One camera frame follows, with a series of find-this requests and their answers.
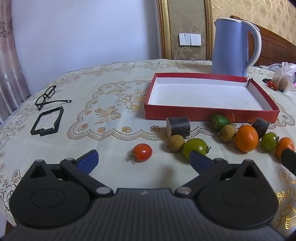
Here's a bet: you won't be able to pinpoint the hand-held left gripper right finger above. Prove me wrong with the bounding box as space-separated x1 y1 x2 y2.
174 150 267 199

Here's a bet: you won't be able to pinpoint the clear plastic bag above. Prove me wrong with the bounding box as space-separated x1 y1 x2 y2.
272 62 296 92

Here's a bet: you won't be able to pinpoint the black eyeglasses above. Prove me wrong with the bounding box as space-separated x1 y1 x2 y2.
35 85 72 111

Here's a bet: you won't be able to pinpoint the brown longan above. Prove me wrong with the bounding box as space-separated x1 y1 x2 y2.
167 134 185 152
218 124 236 142

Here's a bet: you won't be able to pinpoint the orange mandarin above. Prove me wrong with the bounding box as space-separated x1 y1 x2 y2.
275 137 295 161
235 125 259 153

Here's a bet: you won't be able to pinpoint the white wall light switch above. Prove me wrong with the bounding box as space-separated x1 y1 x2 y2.
178 33 202 46

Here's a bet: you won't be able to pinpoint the green citrus fruit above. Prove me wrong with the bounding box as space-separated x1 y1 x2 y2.
211 114 232 130

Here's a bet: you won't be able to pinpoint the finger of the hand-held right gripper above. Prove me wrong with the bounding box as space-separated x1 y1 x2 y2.
280 148 296 176

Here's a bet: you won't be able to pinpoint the gold wall panel frame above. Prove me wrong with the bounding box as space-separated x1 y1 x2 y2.
157 0 213 61

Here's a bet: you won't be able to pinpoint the red shallow cardboard box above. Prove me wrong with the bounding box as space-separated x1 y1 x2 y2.
144 72 280 123

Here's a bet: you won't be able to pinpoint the wooden headboard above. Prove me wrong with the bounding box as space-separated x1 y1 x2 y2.
230 15 296 67

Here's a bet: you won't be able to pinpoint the black plastic frame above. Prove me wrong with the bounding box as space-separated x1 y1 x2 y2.
30 106 64 136

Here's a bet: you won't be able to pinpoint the large dark sugarcane piece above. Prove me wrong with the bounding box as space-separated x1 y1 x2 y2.
166 116 191 139

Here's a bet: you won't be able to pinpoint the patterned pink curtain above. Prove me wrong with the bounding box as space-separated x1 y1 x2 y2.
0 0 31 121

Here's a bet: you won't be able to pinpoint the small dark sugarcane piece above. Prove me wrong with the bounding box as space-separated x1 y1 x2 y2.
252 117 270 139

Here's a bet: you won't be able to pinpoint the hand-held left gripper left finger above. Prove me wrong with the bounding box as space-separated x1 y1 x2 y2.
22 149 114 199

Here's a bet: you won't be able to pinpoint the small green tomato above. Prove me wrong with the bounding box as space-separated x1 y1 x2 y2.
261 132 280 152

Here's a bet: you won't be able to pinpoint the large green tomato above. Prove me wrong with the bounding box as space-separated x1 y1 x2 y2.
183 138 211 160

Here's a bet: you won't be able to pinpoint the blue electric kettle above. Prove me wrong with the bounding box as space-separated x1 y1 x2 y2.
210 18 262 77

